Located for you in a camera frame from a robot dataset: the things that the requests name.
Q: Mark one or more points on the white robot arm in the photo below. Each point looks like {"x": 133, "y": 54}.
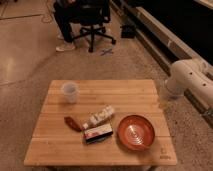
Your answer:
{"x": 190, "y": 74}

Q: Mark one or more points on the dark red pepper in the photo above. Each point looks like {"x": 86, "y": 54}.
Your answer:
{"x": 72, "y": 124}

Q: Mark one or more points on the red ceramic bowl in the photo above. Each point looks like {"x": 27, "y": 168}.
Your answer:
{"x": 136, "y": 132}

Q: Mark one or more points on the white crumpled wrapper packet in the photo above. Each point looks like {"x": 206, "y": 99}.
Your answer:
{"x": 99, "y": 117}

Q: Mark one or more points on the translucent plastic cup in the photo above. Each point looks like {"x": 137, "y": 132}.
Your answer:
{"x": 70, "y": 91}

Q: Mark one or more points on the small printed cardboard box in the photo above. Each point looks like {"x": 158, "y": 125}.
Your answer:
{"x": 97, "y": 133}

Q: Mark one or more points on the small black box on floor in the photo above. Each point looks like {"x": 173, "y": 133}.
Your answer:
{"x": 128, "y": 31}

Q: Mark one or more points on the long workbench edge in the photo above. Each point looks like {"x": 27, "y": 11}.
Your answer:
{"x": 174, "y": 44}

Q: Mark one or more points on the black office chair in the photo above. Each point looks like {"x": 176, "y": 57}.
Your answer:
{"x": 95, "y": 13}

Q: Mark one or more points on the seated person dark clothes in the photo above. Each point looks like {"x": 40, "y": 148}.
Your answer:
{"x": 63, "y": 12}

